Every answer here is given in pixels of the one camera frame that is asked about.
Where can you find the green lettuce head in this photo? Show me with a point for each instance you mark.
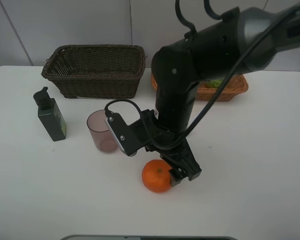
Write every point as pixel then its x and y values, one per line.
pixel 214 84

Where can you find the dark green pump bottle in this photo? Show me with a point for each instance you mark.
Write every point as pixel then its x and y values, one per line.
pixel 50 115

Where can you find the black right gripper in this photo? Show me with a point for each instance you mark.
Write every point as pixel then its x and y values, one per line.
pixel 167 140

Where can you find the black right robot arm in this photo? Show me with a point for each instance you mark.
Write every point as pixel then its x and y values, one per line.
pixel 191 74

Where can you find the light brown wicker basket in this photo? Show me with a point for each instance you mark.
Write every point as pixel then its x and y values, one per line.
pixel 237 85

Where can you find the grey robot base edge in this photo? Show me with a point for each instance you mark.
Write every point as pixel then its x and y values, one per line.
pixel 118 237

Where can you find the dark brown wicker basket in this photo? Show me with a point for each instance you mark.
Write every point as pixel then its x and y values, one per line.
pixel 98 71

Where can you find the orange tangerine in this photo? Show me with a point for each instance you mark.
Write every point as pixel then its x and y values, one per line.
pixel 156 176

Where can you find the translucent pink plastic cup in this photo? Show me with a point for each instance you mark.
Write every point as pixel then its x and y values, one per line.
pixel 100 133

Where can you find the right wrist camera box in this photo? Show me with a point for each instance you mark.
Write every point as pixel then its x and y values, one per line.
pixel 123 134

